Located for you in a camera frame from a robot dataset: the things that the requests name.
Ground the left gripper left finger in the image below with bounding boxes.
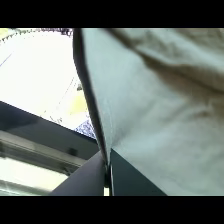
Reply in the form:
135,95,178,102
49,150,107,197

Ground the silver frame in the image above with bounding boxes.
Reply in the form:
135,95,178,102
0,129,88,197

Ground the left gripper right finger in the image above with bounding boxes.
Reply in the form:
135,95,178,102
110,148,168,197

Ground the brown T-shirt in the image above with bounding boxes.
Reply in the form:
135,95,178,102
72,28,224,197

